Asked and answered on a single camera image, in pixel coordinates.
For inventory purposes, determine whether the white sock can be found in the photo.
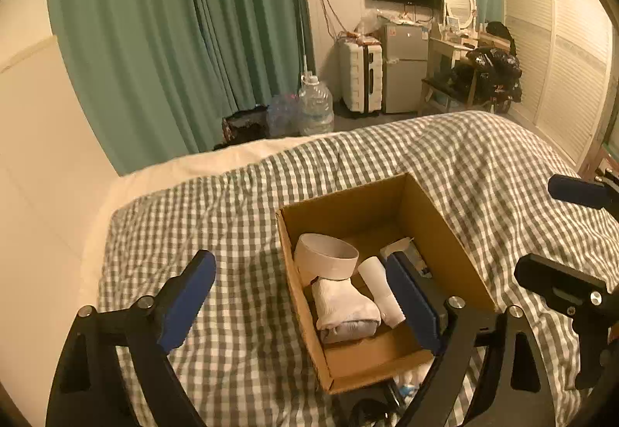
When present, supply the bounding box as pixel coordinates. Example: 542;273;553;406
311;278;382;345

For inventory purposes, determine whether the black round pouch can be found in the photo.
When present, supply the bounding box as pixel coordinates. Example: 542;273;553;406
337;379;406;426

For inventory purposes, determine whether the round blue white container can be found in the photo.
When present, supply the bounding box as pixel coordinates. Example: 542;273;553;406
294;233;360;285

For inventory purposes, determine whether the black bag pile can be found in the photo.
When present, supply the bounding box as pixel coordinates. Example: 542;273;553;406
448;22;523;114

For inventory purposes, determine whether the brown cardboard box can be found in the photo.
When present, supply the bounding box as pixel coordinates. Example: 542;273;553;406
277;174;496;395

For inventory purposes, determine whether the white louvered wardrobe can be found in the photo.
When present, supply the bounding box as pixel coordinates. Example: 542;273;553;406
504;0;614;167

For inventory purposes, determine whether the grey checkered bed duvet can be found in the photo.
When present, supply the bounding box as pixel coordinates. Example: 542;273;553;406
99;112;618;426

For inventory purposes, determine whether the wooden vanity desk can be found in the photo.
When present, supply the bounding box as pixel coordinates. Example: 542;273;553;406
422;33;509;114

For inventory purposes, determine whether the white oval vanity mirror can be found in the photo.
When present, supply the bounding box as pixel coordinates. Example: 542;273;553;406
445;0;476;30

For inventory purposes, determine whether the grey mini fridge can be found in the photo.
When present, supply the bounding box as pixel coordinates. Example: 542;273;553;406
381;24;429;114

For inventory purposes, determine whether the white suitcase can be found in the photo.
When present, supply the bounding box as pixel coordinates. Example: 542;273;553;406
338;36;383;115

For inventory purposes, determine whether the clear large water jug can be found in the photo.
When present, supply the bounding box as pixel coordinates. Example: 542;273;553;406
297;74;335;136

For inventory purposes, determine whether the dark bag on floor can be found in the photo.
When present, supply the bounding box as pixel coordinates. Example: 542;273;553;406
213;106;268;150

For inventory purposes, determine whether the green curtain left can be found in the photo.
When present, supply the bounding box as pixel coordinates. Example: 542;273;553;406
47;0;314;174

